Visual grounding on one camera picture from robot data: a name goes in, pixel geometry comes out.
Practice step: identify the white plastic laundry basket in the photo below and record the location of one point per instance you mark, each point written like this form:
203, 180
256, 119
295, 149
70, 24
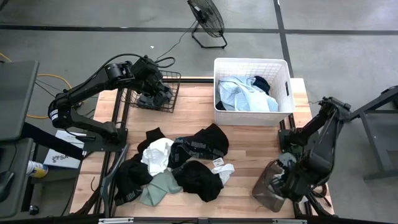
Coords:
248, 119

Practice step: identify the white handwritten paper tag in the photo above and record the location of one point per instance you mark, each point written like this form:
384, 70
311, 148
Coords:
218, 161

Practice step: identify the pile of black garments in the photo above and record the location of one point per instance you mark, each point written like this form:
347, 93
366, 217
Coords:
116, 109

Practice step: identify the white cloth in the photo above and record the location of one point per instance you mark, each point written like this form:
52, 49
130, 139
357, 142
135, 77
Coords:
157, 155

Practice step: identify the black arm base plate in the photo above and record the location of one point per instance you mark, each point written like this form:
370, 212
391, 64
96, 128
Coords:
93, 147
284, 137

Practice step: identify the dark grey desk top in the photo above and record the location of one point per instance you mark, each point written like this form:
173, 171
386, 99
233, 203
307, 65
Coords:
15, 99

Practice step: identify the white printed cardboard box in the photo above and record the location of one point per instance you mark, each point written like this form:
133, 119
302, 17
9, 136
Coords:
62, 158

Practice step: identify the dark grey side desk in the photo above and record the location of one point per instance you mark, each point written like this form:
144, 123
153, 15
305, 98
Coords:
21, 155

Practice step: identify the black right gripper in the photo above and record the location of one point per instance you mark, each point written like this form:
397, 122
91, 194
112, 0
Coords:
295, 186

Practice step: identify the grey metal strut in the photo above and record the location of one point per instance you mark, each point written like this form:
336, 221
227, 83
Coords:
107, 186

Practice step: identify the silver metal bracket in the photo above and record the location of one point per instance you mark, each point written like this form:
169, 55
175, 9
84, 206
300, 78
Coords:
289, 221
115, 220

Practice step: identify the navy black Puma boxers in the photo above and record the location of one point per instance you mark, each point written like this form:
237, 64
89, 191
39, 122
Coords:
205, 137

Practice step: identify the black floor fan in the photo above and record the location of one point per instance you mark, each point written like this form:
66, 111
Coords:
206, 15

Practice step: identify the grey metal table stand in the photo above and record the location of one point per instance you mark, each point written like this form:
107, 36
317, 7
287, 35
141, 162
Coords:
373, 149

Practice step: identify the navy dotted shirt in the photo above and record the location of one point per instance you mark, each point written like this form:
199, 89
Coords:
261, 84

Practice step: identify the white yellow spray can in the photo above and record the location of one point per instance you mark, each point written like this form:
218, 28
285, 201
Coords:
35, 168

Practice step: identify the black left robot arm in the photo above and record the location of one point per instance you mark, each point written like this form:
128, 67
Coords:
84, 90

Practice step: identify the mint green cloth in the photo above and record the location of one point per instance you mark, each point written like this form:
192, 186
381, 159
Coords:
158, 189

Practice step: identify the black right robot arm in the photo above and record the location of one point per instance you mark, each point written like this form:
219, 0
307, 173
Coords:
323, 140

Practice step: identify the white sock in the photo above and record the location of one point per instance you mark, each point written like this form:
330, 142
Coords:
225, 172

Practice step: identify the small black round knob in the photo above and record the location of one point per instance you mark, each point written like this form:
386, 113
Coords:
34, 210

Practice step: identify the smoky translucent plastic bin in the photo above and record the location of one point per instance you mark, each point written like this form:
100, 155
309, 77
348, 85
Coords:
264, 196

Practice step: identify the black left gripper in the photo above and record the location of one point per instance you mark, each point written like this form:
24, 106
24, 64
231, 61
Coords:
160, 93

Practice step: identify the black diagonal support bar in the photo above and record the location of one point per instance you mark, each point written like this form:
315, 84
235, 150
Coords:
46, 140

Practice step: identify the light blue shirt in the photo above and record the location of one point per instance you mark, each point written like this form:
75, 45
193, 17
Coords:
245, 96

